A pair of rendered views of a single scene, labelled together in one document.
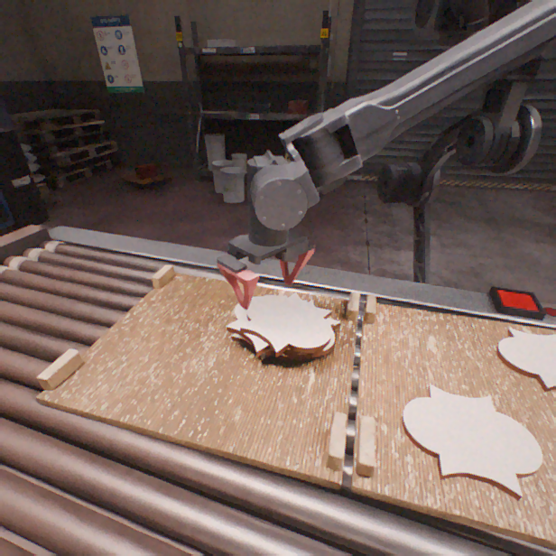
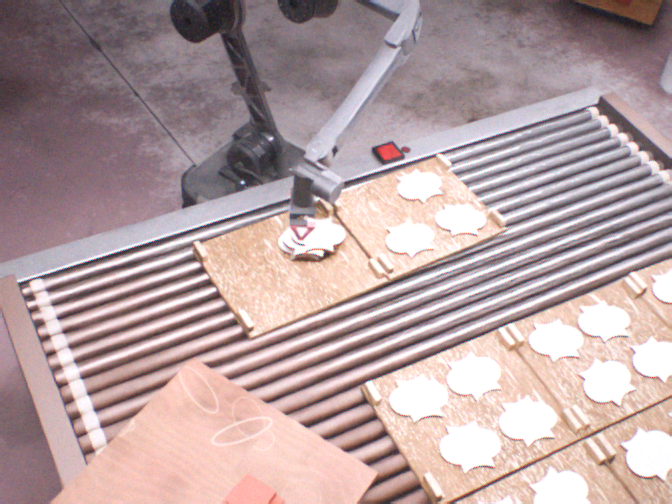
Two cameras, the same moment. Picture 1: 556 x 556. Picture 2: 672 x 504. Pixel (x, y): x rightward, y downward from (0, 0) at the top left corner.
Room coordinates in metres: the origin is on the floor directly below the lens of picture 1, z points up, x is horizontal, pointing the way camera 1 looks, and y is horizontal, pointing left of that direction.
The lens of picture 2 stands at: (-0.68, 1.23, 2.69)
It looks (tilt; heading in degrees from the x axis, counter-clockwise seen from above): 47 degrees down; 309
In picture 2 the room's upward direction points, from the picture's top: 6 degrees clockwise
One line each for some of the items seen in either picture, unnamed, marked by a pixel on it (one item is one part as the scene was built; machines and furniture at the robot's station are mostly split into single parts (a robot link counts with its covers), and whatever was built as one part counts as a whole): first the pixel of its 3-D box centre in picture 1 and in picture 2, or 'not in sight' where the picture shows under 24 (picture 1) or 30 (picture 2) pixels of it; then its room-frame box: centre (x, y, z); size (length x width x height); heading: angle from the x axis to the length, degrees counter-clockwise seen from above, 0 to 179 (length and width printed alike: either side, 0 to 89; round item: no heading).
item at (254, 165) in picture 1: (270, 182); (306, 178); (0.42, 0.00, 1.19); 0.07 x 0.06 x 0.07; 8
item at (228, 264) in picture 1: (250, 278); (301, 224); (0.40, 0.03, 1.05); 0.07 x 0.07 x 0.09; 45
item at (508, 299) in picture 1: (515, 302); (388, 153); (0.53, -0.48, 0.92); 0.06 x 0.06 x 0.01; 71
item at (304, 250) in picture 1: (283, 262); not in sight; (0.45, -0.02, 1.05); 0.07 x 0.07 x 0.09; 45
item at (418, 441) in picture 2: not in sight; (471, 409); (-0.23, 0.09, 0.94); 0.41 x 0.35 x 0.04; 71
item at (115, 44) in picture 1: (117, 56); not in sight; (5.71, 2.22, 1.55); 0.61 x 0.02 x 0.91; 78
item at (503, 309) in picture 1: (515, 302); (388, 153); (0.53, -0.48, 0.92); 0.08 x 0.08 x 0.02; 71
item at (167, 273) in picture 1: (163, 276); (200, 251); (0.58, 0.23, 0.95); 0.06 x 0.02 x 0.03; 164
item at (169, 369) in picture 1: (226, 344); (288, 265); (0.40, 0.08, 0.93); 0.41 x 0.35 x 0.02; 74
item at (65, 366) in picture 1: (61, 369); (246, 321); (0.33, 0.30, 0.95); 0.06 x 0.02 x 0.03; 164
